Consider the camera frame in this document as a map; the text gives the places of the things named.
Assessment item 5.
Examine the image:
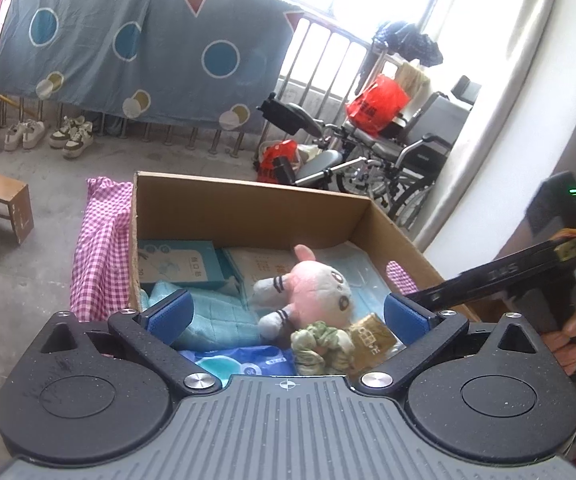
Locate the pink checked cloth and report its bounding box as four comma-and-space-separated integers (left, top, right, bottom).
70, 176, 413, 324

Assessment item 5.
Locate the green scrunchie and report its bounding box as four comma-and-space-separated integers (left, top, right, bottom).
290, 322, 355, 377

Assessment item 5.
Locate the small red plastic bag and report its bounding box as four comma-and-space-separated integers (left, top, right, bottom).
258, 140, 299, 184

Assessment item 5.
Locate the metal railing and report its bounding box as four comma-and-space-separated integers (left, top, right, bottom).
0, 7, 376, 161

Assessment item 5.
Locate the beige printed box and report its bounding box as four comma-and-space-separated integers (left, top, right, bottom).
228, 247, 299, 302

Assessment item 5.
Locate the cardboard box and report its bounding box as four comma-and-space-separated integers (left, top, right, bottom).
129, 171, 483, 377

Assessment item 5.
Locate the wheelchair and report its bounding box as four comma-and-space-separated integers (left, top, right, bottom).
257, 91, 468, 221

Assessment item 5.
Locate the wooden stool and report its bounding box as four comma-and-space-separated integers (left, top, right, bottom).
0, 170, 35, 246

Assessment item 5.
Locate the teal printed box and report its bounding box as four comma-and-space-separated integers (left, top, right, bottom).
138, 240, 226, 291

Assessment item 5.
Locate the blue patterned sheet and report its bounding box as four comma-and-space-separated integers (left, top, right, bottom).
0, 0, 306, 133

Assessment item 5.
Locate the blue wet wipes pack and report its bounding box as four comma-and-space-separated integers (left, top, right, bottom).
178, 346, 299, 377

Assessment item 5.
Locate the small tan box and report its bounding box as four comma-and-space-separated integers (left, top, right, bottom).
349, 312, 399, 367

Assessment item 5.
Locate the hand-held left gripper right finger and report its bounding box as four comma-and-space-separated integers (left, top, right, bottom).
355, 291, 536, 395

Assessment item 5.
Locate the bag of blue face masks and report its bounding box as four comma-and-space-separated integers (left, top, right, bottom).
318, 242, 395, 322

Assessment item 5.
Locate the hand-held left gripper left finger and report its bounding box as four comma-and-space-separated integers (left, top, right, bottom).
40, 288, 221, 395

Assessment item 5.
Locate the beige hanging cloth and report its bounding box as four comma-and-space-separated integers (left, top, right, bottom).
395, 60, 431, 94

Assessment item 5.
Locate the large red plastic bag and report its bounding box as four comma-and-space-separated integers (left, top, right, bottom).
345, 74, 411, 135

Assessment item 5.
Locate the dark blue hanging garment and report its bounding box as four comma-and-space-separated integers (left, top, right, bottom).
372, 21, 443, 67

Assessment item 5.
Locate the teal waffle cloth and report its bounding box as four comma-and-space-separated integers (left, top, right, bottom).
140, 280, 269, 352

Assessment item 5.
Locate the pink plush toy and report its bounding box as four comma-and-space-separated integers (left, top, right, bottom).
253, 244, 353, 339

